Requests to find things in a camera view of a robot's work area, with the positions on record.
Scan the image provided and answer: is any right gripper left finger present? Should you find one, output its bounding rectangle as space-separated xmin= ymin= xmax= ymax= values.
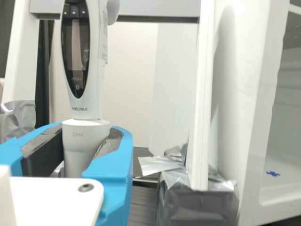
xmin=0 ymin=121 xmax=64 ymax=178

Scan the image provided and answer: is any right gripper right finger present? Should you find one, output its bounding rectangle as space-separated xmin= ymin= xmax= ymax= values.
xmin=81 ymin=125 xmax=135 ymax=226

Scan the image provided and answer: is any pipette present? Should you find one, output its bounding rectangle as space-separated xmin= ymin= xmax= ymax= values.
xmin=60 ymin=0 xmax=121 ymax=178

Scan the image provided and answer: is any white pipette stand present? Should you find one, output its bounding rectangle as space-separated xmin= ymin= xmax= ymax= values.
xmin=0 ymin=0 xmax=238 ymax=226

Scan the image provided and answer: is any white incubator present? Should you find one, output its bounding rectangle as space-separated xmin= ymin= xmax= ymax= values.
xmin=213 ymin=0 xmax=301 ymax=226

